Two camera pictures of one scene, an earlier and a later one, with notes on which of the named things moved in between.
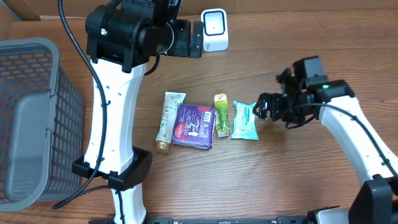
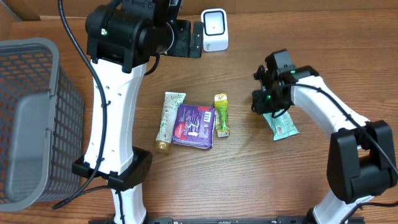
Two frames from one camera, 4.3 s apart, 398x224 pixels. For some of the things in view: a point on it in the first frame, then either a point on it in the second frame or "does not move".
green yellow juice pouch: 221,114 does not move
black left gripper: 181,30 does not move
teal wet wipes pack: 244,122 -> 282,126
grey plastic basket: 41,126 does not move
